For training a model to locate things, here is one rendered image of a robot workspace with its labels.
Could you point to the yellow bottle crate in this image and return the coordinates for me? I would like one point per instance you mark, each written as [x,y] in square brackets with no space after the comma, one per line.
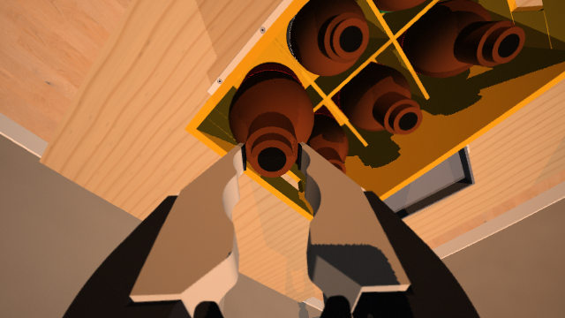
[456,110]

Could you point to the dark grey rectangular tray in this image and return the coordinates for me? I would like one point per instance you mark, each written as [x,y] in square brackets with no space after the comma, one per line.
[449,177]

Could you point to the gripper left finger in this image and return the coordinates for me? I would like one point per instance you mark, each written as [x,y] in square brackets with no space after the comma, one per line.
[184,252]

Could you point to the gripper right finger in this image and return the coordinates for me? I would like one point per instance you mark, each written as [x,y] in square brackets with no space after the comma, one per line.
[358,247]

